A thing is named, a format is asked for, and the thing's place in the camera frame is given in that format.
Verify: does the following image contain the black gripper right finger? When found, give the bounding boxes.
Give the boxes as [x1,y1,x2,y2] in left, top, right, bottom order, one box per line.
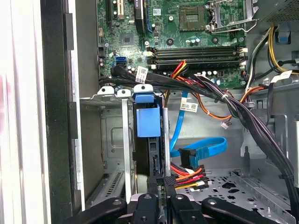
[163,176,278,224]

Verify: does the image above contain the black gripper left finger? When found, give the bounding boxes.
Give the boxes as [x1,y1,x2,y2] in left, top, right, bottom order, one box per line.
[62,176,162,224]

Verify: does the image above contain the hard disk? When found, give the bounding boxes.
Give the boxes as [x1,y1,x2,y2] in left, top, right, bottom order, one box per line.
[132,91,165,196]

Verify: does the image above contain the metal disk bay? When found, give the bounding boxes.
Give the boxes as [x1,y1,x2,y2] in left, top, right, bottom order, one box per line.
[79,84,169,204]

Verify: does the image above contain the black RAM slot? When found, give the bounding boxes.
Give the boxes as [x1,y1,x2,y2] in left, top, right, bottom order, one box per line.
[146,46,248,53]
[146,63,248,70]
[146,57,248,65]
[146,51,248,58]

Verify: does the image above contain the black PC case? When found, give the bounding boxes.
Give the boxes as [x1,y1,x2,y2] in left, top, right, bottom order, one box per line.
[39,0,299,224]

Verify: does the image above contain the green motherboard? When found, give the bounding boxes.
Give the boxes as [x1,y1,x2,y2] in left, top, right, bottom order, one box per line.
[96,0,249,89]

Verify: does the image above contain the black graphics card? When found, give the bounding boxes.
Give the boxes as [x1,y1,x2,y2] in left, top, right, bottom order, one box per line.
[134,0,147,34]

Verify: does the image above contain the CPU socket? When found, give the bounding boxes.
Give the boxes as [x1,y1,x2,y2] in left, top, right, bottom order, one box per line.
[179,5,206,31]

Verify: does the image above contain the metal socket cover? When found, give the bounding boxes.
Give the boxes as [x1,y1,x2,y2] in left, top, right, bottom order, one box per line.
[209,0,259,32]

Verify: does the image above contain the grey power supply unit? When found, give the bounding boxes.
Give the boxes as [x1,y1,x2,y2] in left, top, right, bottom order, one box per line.
[252,0,299,23]

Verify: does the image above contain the red orange yellow disk wire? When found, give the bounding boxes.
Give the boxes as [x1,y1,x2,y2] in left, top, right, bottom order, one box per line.
[170,163,210,191]

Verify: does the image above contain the blue flat disk wire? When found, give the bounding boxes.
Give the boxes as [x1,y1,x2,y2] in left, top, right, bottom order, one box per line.
[169,91,229,169]

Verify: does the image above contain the orange black thin wires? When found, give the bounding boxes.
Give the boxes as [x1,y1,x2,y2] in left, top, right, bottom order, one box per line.
[193,85,269,129]

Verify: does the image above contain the white cable label tag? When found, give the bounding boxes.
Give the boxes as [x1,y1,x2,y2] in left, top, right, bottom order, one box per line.
[135,65,150,84]
[179,101,199,114]
[270,70,293,84]

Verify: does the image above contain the black cable bundle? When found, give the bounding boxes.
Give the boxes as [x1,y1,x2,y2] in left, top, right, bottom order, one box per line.
[98,64,299,212]

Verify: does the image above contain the red yellow wire bundle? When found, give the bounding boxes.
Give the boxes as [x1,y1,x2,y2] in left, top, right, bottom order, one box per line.
[163,60,206,105]

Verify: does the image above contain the yellow black power cables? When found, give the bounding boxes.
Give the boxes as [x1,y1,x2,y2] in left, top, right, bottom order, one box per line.
[246,26,299,91]

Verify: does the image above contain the locking lever wire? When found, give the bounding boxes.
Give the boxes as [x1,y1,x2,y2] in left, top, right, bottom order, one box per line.
[206,18,260,33]

